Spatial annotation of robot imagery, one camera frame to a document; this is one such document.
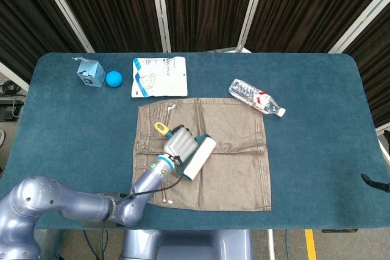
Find black floor device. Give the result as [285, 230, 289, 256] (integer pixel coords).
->
[0, 99, 25, 121]

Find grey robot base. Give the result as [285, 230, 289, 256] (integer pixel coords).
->
[121, 228, 254, 260]

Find white table leg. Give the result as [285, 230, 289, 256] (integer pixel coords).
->
[267, 229, 276, 260]

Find blue felt table cover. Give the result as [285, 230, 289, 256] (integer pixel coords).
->
[0, 52, 383, 231]

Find black floor cable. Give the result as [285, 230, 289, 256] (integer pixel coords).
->
[102, 229, 110, 256]

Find clear plastic water bottle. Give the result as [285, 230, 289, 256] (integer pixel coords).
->
[228, 79, 286, 118]

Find white face mask package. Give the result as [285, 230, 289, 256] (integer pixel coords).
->
[131, 56, 189, 99]

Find black coiled floor cables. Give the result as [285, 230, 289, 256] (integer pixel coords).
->
[0, 79, 23, 96]

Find teal lint roller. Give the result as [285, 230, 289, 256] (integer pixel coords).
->
[154, 122, 218, 181]

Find taupe metallic skirt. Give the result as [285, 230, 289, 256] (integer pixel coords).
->
[129, 97, 272, 212]

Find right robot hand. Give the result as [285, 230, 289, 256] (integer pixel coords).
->
[361, 174, 390, 194]

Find blue floor cable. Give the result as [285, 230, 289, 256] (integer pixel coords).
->
[284, 229, 291, 260]
[83, 229, 94, 260]

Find dark curtain screen panel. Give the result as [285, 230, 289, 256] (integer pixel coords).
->
[149, 0, 266, 53]
[0, 0, 92, 86]
[330, 0, 390, 135]
[35, 0, 171, 53]
[238, 0, 390, 54]

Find black cardboard box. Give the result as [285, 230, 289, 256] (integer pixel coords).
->
[81, 192, 129, 228]

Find blue ball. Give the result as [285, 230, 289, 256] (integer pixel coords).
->
[105, 70, 124, 88]

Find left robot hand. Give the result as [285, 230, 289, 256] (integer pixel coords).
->
[163, 124, 199, 163]

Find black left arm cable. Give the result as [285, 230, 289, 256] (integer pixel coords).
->
[120, 155, 185, 203]

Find light blue carton box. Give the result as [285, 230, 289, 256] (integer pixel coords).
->
[71, 57, 107, 89]

